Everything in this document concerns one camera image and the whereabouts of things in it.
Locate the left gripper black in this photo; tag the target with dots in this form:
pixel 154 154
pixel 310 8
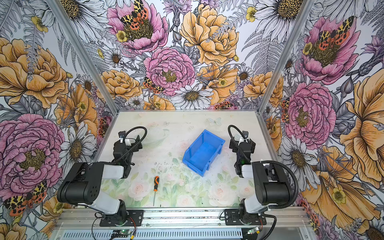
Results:
pixel 129 145

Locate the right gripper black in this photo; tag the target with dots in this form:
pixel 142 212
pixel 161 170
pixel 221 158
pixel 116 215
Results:
pixel 243 146

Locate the orange black screwdriver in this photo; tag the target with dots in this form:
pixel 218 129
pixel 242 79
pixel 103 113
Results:
pixel 156 185

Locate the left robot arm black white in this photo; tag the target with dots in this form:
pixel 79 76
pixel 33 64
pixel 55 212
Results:
pixel 82 185

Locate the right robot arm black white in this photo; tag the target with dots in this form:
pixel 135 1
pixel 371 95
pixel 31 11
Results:
pixel 276 186

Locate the blue plastic bin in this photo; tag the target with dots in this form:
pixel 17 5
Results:
pixel 202 152

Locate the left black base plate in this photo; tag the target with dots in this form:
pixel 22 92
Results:
pixel 131 218

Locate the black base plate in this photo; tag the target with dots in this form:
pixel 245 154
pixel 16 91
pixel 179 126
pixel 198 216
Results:
pixel 131 218
pixel 234 217

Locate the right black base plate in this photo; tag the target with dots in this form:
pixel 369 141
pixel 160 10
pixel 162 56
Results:
pixel 234 217

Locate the aluminium front rail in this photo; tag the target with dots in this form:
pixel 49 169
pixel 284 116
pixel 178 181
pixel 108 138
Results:
pixel 172 218

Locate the white ventilated cable duct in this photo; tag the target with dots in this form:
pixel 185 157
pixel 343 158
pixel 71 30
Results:
pixel 154 234

